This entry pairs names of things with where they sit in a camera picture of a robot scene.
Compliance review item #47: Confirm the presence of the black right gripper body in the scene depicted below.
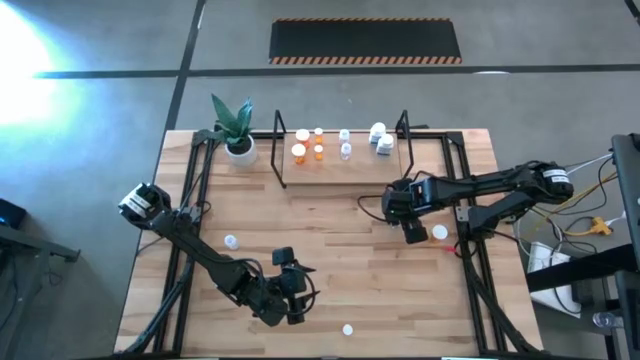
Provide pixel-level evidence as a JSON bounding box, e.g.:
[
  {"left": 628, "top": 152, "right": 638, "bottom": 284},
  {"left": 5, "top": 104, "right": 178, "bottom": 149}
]
[{"left": 381, "top": 180, "right": 419, "bottom": 225}]

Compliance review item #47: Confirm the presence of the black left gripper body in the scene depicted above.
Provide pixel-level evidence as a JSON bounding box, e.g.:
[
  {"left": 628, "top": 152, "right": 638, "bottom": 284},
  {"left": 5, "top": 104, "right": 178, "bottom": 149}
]
[{"left": 277, "top": 267, "right": 314, "bottom": 306}]

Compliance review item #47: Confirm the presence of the white melatonin bottle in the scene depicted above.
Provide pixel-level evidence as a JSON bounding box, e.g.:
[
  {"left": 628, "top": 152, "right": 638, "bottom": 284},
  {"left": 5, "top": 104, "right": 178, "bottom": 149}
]
[
  {"left": 375, "top": 133, "right": 396, "bottom": 157},
  {"left": 368, "top": 121, "right": 388, "bottom": 146}
]

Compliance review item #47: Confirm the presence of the white power box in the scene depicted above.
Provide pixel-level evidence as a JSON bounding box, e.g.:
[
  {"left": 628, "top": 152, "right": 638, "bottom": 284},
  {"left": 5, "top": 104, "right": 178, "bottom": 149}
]
[{"left": 527, "top": 241, "right": 584, "bottom": 319}]

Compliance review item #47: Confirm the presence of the green snake plant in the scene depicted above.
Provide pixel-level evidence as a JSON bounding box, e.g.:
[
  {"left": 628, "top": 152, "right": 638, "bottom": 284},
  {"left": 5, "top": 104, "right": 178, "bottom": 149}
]
[{"left": 210, "top": 93, "right": 255, "bottom": 151}]

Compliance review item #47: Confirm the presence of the black hazard-striped floor mat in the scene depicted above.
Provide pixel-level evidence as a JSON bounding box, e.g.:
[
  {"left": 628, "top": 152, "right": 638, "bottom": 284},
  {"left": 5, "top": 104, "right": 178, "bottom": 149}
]
[{"left": 268, "top": 17, "right": 464, "bottom": 66}]

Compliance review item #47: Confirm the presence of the yellow power splitter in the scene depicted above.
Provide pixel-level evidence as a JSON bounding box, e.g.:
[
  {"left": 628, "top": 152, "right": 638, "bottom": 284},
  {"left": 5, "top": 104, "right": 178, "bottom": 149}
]
[{"left": 592, "top": 216, "right": 614, "bottom": 237}]

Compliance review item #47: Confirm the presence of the dark grey workstation cart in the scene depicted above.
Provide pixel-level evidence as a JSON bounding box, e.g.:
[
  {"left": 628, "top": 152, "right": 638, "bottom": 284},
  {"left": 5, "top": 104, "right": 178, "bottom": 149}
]
[{"left": 525, "top": 132, "right": 640, "bottom": 360}]

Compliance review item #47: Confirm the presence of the clear plastic water bottle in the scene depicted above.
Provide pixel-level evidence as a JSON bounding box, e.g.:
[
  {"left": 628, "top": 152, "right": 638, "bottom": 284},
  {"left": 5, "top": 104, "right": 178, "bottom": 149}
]
[{"left": 592, "top": 310, "right": 624, "bottom": 329}]

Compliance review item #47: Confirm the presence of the grey side table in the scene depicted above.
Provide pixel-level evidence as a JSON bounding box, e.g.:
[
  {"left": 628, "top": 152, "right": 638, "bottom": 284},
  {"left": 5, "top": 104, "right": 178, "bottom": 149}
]
[{"left": 0, "top": 224, "right": 81, "bottom": 360}]

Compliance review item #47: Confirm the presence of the black device blue light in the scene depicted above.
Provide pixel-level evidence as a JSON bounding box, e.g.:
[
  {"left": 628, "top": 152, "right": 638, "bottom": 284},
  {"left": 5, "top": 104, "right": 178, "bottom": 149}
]
[{"left": 0, "top": 197, "right": 29, "bottom": 231}]

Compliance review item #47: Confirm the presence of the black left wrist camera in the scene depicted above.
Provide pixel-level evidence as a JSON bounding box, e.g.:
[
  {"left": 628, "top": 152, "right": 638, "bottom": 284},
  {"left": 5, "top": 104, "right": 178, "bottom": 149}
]
[{"left": 271, "top": 246, "right": 297, "bottom": 267}]

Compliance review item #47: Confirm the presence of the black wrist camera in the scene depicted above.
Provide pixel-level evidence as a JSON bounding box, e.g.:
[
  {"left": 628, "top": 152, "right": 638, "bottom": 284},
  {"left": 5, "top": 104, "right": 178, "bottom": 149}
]
[
  {"left": 271, "top": 246, "right": 297, "bottom": 267},
  {"left": 403, "top": 219, "right": 428, "bottom": 246}
]

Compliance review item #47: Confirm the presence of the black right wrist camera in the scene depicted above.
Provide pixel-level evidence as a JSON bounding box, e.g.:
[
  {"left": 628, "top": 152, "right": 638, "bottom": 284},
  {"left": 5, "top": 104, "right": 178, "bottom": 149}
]
[{"left": 403, "top": 219, "right": 428, "bottom": 246}]

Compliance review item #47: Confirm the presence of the wooden shelf black metal frame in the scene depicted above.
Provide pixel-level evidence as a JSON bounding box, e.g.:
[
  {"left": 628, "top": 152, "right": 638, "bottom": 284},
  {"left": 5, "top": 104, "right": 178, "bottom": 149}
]
[{"left": 270, "top": 108, "right": 417, "bottom": 190}]

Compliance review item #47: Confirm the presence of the yellow cable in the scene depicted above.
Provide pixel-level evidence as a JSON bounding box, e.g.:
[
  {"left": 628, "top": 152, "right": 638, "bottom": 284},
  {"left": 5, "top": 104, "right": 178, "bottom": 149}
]
[{"left": 529, "top": 172, "right": 621, "bottom": 237}]

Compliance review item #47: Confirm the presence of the white cable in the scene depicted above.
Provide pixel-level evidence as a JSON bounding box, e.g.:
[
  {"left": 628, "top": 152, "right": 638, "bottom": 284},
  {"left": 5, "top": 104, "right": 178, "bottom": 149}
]
[{"left": 514, "top": 153, "right": 615, "bottom": 249}]

